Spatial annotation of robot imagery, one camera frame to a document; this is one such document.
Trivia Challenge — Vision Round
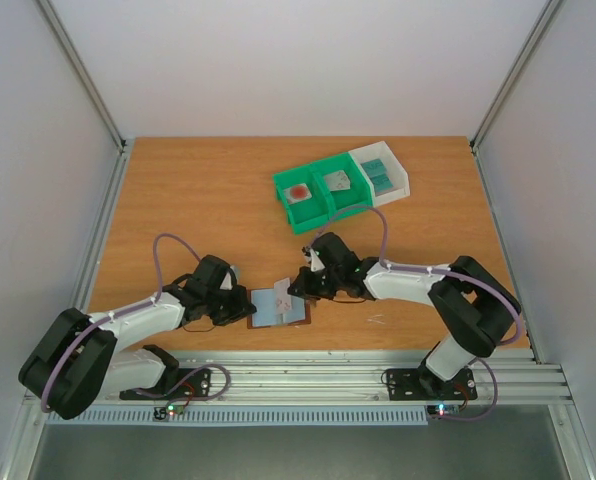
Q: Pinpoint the green middle bin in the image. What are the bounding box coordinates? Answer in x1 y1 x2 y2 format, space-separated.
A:
311 153 373 213

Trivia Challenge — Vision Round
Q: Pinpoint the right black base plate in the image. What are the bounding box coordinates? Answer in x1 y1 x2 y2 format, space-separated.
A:
380 368 478 401

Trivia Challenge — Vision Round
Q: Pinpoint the aluminium frame post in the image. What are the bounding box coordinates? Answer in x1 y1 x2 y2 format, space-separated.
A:
34 0 126 152
470 0 567 151

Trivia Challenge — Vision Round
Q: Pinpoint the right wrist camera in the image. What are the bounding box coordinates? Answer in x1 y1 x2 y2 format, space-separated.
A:
303 246 326 273

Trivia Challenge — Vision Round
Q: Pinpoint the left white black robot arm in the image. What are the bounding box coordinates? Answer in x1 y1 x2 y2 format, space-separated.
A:
18 255 256 420

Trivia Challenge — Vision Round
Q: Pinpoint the green left bin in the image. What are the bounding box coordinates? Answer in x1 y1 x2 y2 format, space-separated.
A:
273 166 331 235

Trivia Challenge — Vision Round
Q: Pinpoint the brown leather card holder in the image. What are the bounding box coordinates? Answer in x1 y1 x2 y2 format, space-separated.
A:
246 289 311 330

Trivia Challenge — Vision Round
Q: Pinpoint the grey slotted cable duct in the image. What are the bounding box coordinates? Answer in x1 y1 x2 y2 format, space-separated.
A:
46 405 428 428

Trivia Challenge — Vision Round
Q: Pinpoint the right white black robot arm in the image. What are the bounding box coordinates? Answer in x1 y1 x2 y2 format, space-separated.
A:
287 233 521 401

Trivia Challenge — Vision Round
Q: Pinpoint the right circuit board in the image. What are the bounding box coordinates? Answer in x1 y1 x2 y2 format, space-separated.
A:
427 403 466 418

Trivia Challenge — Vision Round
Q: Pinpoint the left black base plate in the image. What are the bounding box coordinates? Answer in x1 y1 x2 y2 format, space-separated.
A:
119 368 212 401

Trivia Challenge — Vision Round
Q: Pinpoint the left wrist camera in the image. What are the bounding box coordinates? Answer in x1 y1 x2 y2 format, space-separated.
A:
220 265 239 291

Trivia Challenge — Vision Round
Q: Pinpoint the circuit board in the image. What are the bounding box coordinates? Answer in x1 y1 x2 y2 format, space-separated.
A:
427 403 466 418
152 405 186 421

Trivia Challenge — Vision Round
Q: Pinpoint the aluminium front rail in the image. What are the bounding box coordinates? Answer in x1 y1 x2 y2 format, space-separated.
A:
22 349 574 406

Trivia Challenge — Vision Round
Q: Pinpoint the left circuit board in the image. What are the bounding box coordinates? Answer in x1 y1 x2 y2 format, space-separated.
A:
152 405 186 421

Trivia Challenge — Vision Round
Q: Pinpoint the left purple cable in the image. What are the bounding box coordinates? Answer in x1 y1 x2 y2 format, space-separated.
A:
41 233 204 414

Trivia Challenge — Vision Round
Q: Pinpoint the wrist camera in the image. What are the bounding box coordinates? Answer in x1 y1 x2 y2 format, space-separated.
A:
220 265 239 291
303 246 326 273

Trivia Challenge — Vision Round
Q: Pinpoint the green bin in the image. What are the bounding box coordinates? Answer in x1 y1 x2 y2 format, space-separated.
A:
273 166 331 235
311 153 373 213

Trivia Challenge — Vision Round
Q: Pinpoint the teal card in white bin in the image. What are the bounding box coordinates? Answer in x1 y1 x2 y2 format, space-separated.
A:
370 174 393 196

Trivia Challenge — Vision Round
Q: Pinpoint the white card with red print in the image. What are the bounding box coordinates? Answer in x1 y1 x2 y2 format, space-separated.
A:
323 170 351 193

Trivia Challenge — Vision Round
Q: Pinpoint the right aluminium frame post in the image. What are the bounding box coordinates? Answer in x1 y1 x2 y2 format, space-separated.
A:
470 0 567 151

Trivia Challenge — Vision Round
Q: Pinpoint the grey card with red dot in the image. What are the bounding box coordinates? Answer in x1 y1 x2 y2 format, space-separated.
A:
283 183 312 205

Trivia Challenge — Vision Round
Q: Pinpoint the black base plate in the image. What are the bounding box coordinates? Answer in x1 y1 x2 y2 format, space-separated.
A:
380 368 478 401
119 368 212 401

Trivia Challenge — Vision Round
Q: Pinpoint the left aluminium frame post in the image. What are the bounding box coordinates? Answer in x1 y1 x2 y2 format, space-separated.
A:
34 0 126 152

